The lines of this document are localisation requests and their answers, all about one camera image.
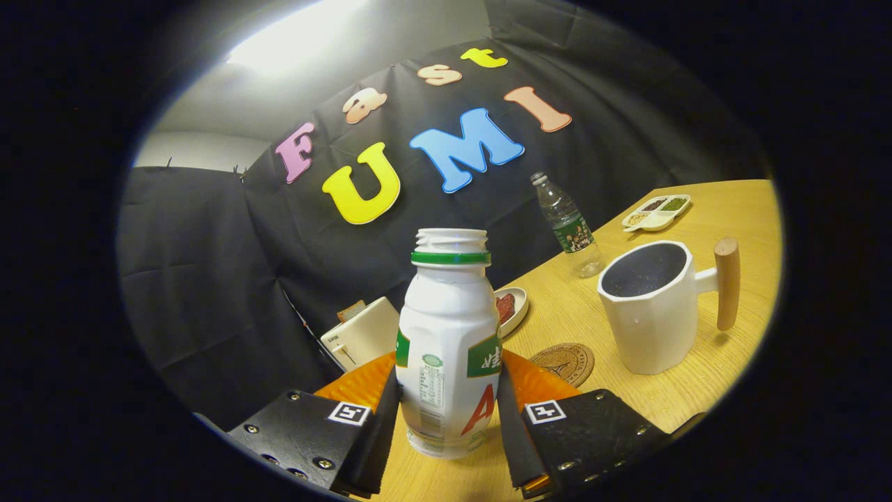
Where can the clear plastic water bottle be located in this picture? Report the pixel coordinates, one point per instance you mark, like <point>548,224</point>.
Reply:
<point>568,223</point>

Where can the white divided tray with beans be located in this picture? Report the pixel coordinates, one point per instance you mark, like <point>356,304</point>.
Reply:
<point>655,215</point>

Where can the white round plate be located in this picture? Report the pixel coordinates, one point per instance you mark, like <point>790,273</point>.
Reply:
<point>520,307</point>

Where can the ceiling light panel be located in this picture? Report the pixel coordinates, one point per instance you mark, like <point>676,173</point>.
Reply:
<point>293,38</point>

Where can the cream toaster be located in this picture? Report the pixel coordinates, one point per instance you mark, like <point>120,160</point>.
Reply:
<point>362,335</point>

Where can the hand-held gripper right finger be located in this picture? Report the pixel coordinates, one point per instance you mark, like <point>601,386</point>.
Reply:
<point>516,446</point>

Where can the red food slice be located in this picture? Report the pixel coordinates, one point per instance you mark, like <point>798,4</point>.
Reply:
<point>505,308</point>

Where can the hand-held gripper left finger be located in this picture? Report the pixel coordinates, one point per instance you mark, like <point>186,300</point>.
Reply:
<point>376,446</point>

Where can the wooden table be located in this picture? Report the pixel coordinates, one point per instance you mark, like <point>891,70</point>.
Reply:
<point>725,223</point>

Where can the round cork coaster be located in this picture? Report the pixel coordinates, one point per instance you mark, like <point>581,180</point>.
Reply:
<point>564,362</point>

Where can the bread slice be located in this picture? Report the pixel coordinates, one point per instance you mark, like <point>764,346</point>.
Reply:
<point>352,311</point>

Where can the white juice bottle green label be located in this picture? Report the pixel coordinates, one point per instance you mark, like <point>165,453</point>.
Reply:
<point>446,335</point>

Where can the black backdrop cloth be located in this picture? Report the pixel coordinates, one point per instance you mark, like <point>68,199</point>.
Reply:
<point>209,279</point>

